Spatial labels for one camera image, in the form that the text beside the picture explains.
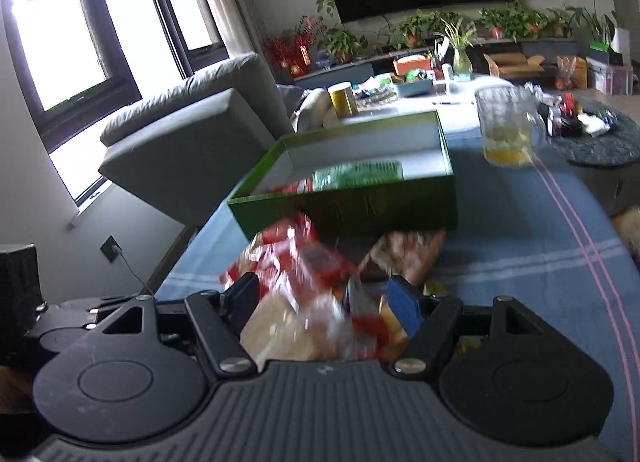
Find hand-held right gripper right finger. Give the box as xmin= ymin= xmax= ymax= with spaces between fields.
xmin=387 ymin=276 xmax=551 ymax=376

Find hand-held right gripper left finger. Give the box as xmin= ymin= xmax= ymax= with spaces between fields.
xmin=102 ymin=273 xmax=261 ymax=376

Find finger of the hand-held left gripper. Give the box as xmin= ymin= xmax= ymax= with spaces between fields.
xmin=65 ymin=294 xmax=153 ymax=313
xmin=75 ymin=311 xmax=121 ymax=331

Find large red snack packet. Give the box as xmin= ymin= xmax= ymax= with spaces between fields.
xmin=220 ymin=212 xmax=412 ymax=362

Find green cardboard box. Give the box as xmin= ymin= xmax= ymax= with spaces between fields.
xmin=227 ymin=110 xmax=458 ymax=243

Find brown snack packet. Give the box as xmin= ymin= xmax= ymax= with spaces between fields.
xmin=359 ymin=230 xmax=447 ymax=283

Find blue striped tablecloth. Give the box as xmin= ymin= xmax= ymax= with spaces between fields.
xmin=155 ymin=114 xmax=640 ymax=462

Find grey sofa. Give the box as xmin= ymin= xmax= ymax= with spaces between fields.
xmin=97 ymin=52 xmax=297 ymax=229

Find pale cushion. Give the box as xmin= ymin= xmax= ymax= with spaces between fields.
xmin=294 ymin=86 xmax=337 ymax=133

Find white round table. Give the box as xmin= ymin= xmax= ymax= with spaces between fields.
xmin=320 ymin=74 xmax=506 ymax=133

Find glass mug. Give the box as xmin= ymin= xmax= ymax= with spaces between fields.
xmin=474 ymin=86 xmax=548 ymax=169

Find yellow can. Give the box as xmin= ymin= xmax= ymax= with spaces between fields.
xmin=327 ymin=82 xmax=360 ymax=118

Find teal basket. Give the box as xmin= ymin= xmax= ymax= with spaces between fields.
xmin=391 ymin=76 xmax=434 ymax=98

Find grey television console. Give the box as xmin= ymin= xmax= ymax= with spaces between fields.
xmin=294 ymin=36 xmax=583 ymax=88

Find orange box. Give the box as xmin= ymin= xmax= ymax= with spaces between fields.
xmin=392 ymin=56 xmax=433 ymax=76

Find red flower decoration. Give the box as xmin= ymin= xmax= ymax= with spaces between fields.
xmin=261 ymin=16 xmax=320 ymax=78

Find large dark framed window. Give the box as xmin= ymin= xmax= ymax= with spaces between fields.
xmin=0 ymin=0 xmax=142 ymax=155

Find dark round side table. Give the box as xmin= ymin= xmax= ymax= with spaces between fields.
xmin=537 ymin=92 xmax=640 ymax=169

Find plant in glass vase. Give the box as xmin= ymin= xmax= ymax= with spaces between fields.
xmin=436 ymin=19 xmax=480 ymax=75

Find open cardboard box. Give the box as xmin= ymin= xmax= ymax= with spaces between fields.
xmin=482 ymin=52 xmax=546 ymax=78

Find potted green plant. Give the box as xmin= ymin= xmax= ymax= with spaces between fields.
xmin=477 ymin=6 xmax=551 ymax=41
xmin=389 ymin=12 xmax=463 ymax=50
xmin=317 ymin=28 xmax=368 ymax=65

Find narrow dark framed window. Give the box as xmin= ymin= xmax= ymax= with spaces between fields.
xmin=134 ymin=0 xmax=230 ymax=75

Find clear plastic storage box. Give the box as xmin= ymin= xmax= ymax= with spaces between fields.
xmin=586 ymin=56 xmax=637 ymax=96

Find tall plant in white pot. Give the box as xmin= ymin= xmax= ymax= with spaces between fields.
xmin=567 ymin=0 xmax=632 ymax=55

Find thin power cable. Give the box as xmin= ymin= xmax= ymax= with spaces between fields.
xmin=116 ymin=249 xmax=157 ymax=297

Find wall socket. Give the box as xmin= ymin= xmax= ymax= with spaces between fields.
xmin=99 ymin=236 xmax=123 ymax=263

